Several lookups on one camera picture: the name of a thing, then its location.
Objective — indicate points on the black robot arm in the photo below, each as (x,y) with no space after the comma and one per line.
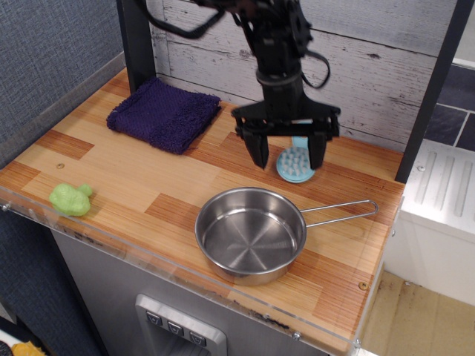
(278,36)

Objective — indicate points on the black left frame post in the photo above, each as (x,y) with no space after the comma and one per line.
(136,40)

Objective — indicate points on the dispenser panel with buttons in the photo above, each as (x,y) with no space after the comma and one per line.
(174,330)

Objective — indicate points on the black right frame post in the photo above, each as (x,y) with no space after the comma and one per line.
(456,27)

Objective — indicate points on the stainless steel pan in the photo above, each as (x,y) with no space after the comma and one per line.
(251,236)

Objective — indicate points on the black frame post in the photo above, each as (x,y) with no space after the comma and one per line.
(456,27)
(136,40)

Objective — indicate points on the yellow spiky toy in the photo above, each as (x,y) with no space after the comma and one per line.
(26,349)

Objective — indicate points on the light blue scalp brush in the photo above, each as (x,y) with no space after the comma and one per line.
(293,164)

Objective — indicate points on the clear acrylic edge guard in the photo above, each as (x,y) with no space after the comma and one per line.
(318,337)

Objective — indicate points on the green toy broccoli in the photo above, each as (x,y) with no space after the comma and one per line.
(70,200)

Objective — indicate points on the grey toy fridge cabinet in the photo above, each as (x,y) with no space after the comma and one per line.
(110,286)

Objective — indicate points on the white toy sink unit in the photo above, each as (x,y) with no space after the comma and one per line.
(432,241)

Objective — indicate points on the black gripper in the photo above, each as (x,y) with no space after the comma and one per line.
(286,111)

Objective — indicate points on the purple knitted cloth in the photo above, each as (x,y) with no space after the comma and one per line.
(165,117)

